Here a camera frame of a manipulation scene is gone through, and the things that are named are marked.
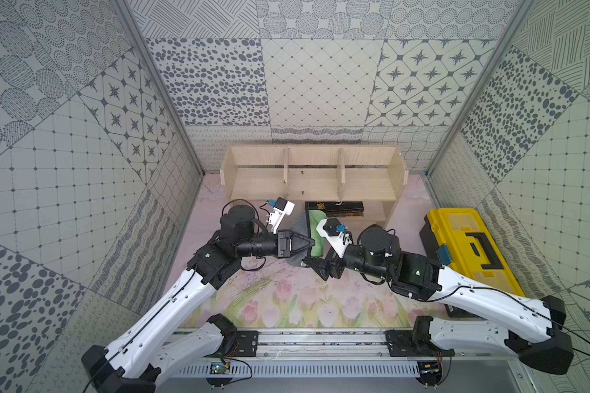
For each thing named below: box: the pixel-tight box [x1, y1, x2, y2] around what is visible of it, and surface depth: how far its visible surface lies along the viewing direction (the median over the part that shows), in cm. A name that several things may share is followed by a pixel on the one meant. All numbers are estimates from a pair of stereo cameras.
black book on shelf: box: [304, 201, 365, 218], surface depth 92 cm
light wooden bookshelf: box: [219, 144, 409, 230], surface depth 83 cm
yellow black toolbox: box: [419, 207, 526, 299], surface depth 79 cm
